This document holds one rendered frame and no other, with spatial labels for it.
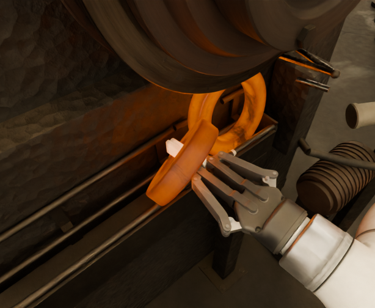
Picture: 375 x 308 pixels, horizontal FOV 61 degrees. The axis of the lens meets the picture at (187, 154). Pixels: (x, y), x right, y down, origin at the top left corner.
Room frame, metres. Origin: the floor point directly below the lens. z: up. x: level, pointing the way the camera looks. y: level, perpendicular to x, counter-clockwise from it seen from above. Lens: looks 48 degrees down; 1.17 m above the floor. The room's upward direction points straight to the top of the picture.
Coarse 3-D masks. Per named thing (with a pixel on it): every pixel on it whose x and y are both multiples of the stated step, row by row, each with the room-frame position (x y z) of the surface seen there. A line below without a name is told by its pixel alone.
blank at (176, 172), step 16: (192, 128) 0.38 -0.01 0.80; (208, 128) 0.34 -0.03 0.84; (192, 144) 0.31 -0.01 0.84; (208, 144) 0.31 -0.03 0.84; (176, 160) 0.29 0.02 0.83; (192, 160) 0.29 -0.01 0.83; (160, 176) 0.30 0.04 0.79; (176, 176) 0.27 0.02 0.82; (192, 176) 0.27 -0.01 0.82; (160, 192) 0.26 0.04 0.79; (176, 192) 0.26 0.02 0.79
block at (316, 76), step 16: (288, 64) 0.58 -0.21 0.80; (272, 80) 0.60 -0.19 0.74; (288, 80) 0.56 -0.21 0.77; (320, 80) 0.54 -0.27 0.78; (272, 96) 0.59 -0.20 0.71; (288, 96) 0.56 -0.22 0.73; (304, 96) 0.53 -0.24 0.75; (320, 96) 0.56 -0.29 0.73; (272, 112) 0.58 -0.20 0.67; (288, 112) 0.55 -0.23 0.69; (304, 112) 0.53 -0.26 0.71; (288, 128) 0.54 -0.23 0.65; (304, 128) 0.55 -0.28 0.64; (272, 144) 0.56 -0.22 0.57; (288, 144) 0.53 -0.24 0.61
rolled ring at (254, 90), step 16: (256, 80) 0.51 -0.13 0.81; (192, 96) 0.45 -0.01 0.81; (208, 96) 0.44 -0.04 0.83; (256, 96) 0.50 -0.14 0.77; (192, 112) 0.43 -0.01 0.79; (208, 112) 0.43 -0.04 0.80; (256, 112) 0.49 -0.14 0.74; (240, 128) 0.48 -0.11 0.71; (256, 128) 0.49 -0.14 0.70; (224, 144) 0.43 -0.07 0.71
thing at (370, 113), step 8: (352, 104) 0.58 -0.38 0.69; (360, 104) 0.57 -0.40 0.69; (368, 104) 0.57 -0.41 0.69; (352, 112) 0.56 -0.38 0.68; (360, 112) 0.55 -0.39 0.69; (368, 112) 0.55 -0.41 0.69; (352, 120) 0.55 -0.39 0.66; (360, 120) 0.54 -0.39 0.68; (368, 120) 0.54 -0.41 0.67; (352, 128) 0.55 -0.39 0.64
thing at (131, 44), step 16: (80, 0) 0.26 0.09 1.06; (96, 0) 0.27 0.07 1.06; (112, 0) 0.28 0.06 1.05; (96, 16) 0.27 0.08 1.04; (112, 16) 0.28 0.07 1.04; (128, 16) 0.29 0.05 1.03; (112, 32) 0.27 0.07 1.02; (128, 32) 0.28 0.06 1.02; (144, 32) 0.30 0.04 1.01; (112, 48) 0.27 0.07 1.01; (128, 48) 0.28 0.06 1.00; (144, 48) 0.29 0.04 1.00; (128, 64) 0.28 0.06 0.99; (144, 64) 0.29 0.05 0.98; (160, 64) 0.31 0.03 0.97; (176, 64) 0.32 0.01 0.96; (160, 80) 0.30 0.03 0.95; (176, 80) 0.32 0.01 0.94; (192, 80) 0.34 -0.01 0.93; (208, 80) 0.35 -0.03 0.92; (224, 80) 0.37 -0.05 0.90; (240, 80) 0.39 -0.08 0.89
